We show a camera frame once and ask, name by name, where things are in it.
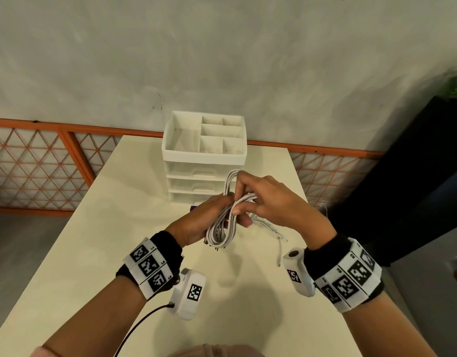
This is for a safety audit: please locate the orange lattice railing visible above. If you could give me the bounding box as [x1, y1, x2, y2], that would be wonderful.
[0, 117, 386, 217]

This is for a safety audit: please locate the white plastic drawer organizer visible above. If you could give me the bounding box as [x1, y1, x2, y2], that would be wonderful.
[161, 111, 248, 205]

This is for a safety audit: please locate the person's left forearm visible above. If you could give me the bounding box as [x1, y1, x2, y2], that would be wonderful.
[42, 276, 148, 357]

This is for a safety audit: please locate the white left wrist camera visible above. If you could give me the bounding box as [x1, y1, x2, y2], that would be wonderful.
[169, 268, 207, 321]

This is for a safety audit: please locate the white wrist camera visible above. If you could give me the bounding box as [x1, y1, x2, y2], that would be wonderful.
[169, 268, 207, 321]
[282, 248, 317, 298]

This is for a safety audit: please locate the black left wristband with markers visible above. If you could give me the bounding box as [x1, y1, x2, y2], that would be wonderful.
[116, 230, 184, 302]

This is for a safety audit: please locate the person's right hand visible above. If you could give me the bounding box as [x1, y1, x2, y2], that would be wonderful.
[231, 171, 337, 251]

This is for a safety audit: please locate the black planter box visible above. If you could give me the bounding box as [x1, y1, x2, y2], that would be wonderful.
[326, 96, 457, 268]

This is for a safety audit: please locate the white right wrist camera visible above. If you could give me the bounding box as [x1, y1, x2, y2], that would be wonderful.
[282, 248, 317, 298]

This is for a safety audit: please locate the white cable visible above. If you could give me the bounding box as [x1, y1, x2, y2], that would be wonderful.
[205, 169, 289, 268]

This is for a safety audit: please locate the black right wristband with markers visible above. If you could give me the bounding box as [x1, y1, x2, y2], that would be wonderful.
[304, 234, 385, 314]

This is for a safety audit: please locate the black camera cable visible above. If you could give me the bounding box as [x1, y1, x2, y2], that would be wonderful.
[113, 302, 175, 357]

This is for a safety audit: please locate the person's left hand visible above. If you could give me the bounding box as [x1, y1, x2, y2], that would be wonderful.
[164, 194, 235, 249]

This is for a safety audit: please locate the black wristband with markers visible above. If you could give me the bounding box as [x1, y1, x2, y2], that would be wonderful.
[116, 230, 184, 302]
[304, 234, 385, 314]

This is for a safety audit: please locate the person's right forearm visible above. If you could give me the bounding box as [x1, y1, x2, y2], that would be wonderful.
[342, 292, 440, 357]

